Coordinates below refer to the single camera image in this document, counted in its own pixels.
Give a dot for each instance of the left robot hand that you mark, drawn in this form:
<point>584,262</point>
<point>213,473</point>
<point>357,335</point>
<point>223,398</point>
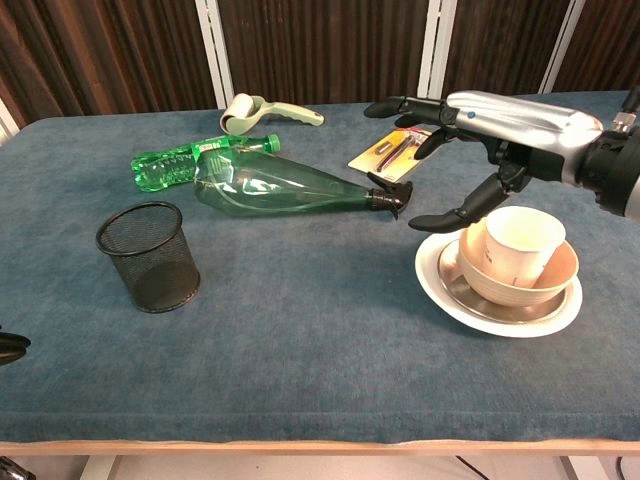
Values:
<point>12,347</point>

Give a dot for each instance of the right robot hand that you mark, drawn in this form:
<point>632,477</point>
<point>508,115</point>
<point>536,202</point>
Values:
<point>505,117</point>

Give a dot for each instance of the white paper cup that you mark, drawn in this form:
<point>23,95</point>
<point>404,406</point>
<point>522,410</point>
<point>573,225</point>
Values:
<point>520,255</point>

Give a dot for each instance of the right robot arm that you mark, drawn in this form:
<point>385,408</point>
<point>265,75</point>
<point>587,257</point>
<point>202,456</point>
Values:
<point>615,165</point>

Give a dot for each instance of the beige ribbed bowl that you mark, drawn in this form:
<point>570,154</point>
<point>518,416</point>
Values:
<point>500,292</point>

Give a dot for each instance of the white steel-lined bowl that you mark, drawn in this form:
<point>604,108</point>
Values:
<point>430,280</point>

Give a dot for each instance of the yellow razor blister pack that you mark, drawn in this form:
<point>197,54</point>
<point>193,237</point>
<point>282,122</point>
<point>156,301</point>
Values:
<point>367,160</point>

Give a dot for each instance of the black mesh pen holder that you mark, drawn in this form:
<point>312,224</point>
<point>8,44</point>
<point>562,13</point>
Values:
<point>155,270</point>

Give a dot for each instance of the green plastic soda bottle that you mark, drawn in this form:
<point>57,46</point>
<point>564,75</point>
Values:
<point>160,170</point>

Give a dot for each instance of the green spray bottle black nozzle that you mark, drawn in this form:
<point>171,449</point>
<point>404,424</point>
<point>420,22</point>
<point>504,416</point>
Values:
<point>280,187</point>

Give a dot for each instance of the blue table cloth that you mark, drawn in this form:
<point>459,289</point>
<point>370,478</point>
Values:
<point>300,350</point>

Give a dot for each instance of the white partition post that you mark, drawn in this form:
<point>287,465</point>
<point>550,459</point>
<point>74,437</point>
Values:
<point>562,45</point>
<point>434,45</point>
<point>215,50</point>
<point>7,122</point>

